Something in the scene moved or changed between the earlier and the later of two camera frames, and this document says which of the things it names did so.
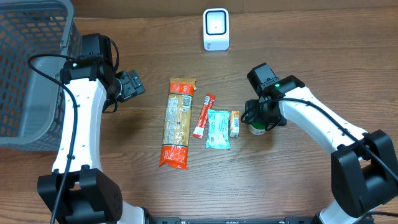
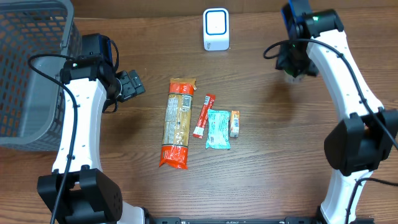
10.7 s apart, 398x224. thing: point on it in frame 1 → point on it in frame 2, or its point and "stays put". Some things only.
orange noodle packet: x=177 y=123 stays put
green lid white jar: x=255 y=130 → x=290 y=78
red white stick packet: x=203 y=119 stays put
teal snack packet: x=218 y=129 stays put
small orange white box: x=234 y=124 stays put
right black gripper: x=251 y=116 → x=282 y=58
